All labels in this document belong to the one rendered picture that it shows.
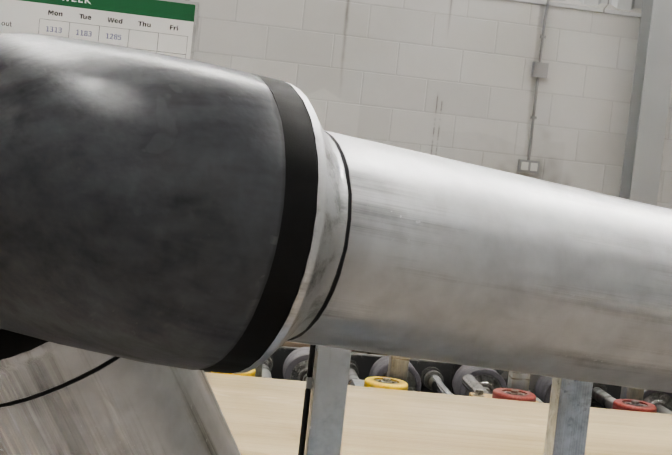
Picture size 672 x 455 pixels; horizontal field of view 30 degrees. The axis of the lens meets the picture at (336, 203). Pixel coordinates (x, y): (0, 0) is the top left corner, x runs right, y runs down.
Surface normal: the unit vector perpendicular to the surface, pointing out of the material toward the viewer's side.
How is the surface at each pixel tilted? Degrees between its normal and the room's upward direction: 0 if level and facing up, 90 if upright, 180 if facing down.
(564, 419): 90
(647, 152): 90
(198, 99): 47
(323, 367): 90
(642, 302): 95
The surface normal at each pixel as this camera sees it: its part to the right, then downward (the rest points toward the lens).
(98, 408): 0.39, 0.13
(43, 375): 0.11, 0.25
